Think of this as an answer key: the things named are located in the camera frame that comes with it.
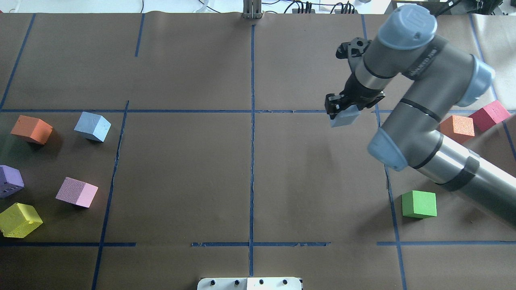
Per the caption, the orange foam block right side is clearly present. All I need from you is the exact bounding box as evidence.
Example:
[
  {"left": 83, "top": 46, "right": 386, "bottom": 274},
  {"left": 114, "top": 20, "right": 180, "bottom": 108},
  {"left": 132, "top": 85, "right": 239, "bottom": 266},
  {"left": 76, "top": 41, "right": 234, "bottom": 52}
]
[{"left": 440, "top": 115, "right": 475, "bottom": 144}]

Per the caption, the aluminium frame post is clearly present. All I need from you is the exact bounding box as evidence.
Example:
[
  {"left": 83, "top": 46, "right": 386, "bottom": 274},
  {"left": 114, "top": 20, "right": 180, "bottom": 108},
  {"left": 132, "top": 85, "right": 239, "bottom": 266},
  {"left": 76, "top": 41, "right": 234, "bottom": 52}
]
[{"left": 242, "top": 0, "right": 263, "bottom": 19}]

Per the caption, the light blue block left side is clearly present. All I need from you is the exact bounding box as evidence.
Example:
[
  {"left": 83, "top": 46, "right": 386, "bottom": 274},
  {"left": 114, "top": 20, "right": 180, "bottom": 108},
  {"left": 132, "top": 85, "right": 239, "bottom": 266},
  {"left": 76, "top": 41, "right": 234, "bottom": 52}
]
[{"left": 74, "top": 112, "right": 111, "bottom": 143}]

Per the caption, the orange foam block left side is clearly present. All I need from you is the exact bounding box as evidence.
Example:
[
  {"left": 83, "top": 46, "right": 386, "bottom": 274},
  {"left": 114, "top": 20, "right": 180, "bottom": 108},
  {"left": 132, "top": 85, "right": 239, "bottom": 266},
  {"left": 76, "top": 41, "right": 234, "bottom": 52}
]
[{"left": 10, "top": 115, "right": 53, "bottom": 145}]

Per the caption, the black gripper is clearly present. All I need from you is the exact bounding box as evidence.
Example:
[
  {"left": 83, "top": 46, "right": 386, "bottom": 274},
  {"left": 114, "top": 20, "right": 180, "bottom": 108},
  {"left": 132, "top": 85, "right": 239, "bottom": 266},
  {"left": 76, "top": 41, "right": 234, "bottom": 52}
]
[{"left": 325, "top": 73, "right": 385, "bottom": 119}]

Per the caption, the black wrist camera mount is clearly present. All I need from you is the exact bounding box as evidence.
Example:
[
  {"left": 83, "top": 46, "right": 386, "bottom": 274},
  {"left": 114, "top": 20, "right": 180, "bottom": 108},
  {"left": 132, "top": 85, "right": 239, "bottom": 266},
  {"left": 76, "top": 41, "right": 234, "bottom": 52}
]
[{"left": 335, "top": 37, "right": 372, "bottom": 60}]

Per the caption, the pink foam block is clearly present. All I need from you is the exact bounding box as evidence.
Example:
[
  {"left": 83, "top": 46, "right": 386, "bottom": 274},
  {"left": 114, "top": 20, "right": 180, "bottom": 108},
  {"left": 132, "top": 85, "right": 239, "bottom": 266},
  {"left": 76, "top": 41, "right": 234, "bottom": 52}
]
[{"left": 55, "top": 177, "right": 98, "bottom": 209}]

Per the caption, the light blue foam block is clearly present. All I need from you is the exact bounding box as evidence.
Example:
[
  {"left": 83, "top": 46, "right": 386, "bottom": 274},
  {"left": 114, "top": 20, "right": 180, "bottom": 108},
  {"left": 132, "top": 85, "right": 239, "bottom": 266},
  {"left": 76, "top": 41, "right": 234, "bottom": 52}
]
[{"left": 330, "top": 105, "right": 361, "bottom": 127}]

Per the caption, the orange foam block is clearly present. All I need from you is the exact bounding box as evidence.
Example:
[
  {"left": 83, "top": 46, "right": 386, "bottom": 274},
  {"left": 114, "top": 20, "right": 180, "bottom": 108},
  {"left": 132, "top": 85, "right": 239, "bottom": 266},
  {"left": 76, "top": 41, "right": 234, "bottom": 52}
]
[
  {"left": 10, "top": 115, "right": 53, "bottom": 145},
  {"left": 440, "top": 115, "right": 475, "bottom": 144}
]

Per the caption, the red foam block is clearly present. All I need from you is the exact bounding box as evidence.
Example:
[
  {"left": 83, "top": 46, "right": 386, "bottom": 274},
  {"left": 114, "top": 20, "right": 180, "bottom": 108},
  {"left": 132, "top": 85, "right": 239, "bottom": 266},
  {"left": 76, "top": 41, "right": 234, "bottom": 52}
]
[{"left": 468, "top": 100, "right": 511, "bottom": 132}]

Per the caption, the purple foam block left side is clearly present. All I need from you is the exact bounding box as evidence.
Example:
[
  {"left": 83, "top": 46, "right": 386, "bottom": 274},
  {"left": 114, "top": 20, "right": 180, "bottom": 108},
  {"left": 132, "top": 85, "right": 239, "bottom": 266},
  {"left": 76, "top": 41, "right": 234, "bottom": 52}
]
[{"left": 0, "top": 165, "right": 25, "bottom": 199}]

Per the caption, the yellow foam block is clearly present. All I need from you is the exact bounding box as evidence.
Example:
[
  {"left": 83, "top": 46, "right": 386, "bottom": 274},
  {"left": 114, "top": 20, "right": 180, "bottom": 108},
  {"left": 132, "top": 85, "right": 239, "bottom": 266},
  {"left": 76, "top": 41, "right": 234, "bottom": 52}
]
[{"left": 0, "top": 203, "right": 44, "bottom": 238}]

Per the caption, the green foam block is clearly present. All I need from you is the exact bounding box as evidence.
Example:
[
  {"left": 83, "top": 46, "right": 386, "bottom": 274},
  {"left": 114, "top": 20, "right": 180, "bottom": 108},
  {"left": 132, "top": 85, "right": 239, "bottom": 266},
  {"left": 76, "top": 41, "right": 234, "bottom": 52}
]
[{"left": 401, "top": 191, "right": 437, "bottom": 219}]

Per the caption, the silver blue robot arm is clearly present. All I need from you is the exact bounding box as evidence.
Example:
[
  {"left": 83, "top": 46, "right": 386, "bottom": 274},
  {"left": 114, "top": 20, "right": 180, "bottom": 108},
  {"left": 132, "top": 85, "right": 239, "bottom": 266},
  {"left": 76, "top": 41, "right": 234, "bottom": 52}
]
[{"left": 325, "top": 5, "right": 516, "bottom": 227}]

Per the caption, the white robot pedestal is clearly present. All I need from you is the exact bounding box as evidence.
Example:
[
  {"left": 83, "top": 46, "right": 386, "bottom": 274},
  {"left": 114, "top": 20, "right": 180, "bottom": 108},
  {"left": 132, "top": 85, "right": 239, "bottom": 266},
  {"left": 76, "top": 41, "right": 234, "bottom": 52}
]
[{"left": 197, "top": 277, "right": 304, "bottom": 290}]

